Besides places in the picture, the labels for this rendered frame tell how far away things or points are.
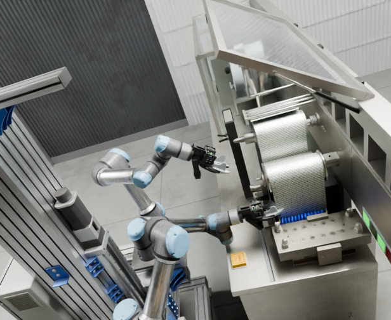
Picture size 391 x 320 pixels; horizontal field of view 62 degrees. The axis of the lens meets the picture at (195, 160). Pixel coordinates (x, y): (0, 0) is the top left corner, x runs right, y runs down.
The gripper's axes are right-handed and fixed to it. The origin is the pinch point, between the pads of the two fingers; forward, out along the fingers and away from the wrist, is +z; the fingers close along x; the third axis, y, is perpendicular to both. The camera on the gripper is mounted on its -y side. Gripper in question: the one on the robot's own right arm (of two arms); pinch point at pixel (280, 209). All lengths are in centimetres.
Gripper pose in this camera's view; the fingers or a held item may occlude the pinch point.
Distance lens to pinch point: 163.4
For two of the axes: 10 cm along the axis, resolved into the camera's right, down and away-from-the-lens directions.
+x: -0.3, -5.8, 8.1
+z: 9.6, -2.5, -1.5
